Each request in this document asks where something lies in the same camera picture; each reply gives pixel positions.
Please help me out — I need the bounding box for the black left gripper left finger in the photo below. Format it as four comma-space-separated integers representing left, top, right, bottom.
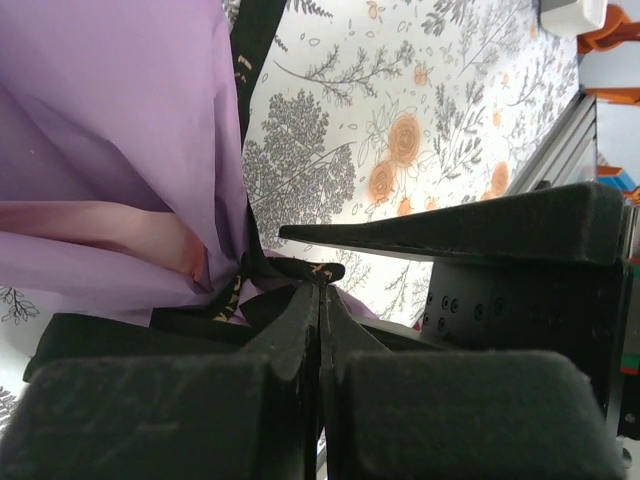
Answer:
9, 283, 320, 480

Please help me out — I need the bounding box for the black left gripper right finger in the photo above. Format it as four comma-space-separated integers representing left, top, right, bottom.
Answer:
318, 286, 627, 480

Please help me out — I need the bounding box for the pink and purple wrapping paper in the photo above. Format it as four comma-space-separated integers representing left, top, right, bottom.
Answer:
0, 0, 381, 332

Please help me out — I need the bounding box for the black ribbon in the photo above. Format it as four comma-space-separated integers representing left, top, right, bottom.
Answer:
207, 0, 347, 329

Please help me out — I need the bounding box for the floral tablecloth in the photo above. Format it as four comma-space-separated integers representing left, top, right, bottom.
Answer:
0, 0, 596, 431

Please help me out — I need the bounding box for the white square alarm clock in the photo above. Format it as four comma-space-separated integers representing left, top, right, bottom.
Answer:
538, 0, 609, 37

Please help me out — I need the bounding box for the aluminium side rail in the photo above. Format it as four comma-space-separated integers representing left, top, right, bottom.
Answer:
504, 92, 601, 199

